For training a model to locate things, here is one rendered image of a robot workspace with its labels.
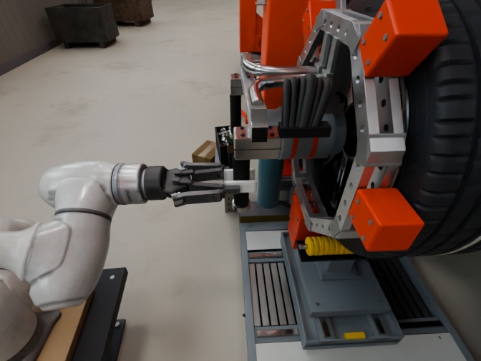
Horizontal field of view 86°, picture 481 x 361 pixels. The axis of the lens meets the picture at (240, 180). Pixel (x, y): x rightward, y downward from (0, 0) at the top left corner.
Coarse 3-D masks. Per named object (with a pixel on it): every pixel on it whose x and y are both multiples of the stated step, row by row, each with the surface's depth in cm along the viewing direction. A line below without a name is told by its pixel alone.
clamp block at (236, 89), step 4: (232, 76) 76; (236, 76) 75; (256, 76) 75; (260, 76) 76; (232, 80) 75; (236, 80) 75; (240, 80) 75; (232, 84) 75; (236, 84) 75; (240, 84) 75; (232, 88) 76; (236, 88) 76; (240, 88) 76; (232, 92) 77; (236, 92) 77; (240, 92) 77
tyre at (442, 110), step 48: (384, 0) 51; (480, 0) 42; (480, 48) 38; (432, 96) 40; (480, 96) 38; (432, 144) 40; (480, 144) 39; (432, 192) 42; (480, 192) 43; (432, 240) 49; (480, 240) 50
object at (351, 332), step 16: (288, 240) 129; (288, 256) 122; (288, 272) 117; (304, 304) 104; (304, 320) 100; (320, 320) 97; (336, 320) 100; (352, 320) 100; (368, 320) 98; (384, 320) 100; (304, 336) 94; (320, 336) 94; (336, 336) 95; (352, 336) 92; (368, 336) 95; (384, 336) 93; (400, 336) 93
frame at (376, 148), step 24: (336, 24) 53; (360, 24) 45; (312, 48) 71; (360, 72) 45; (360, 96) 45; (384, 96) 45; (360, 120) 45; (384, 120) 45; (360, 144) 45; (384, 144) 42; (360, 168) 46; (384, 168) 46; (312, 192) 86; (312, 216) 77; (336, 216) 56
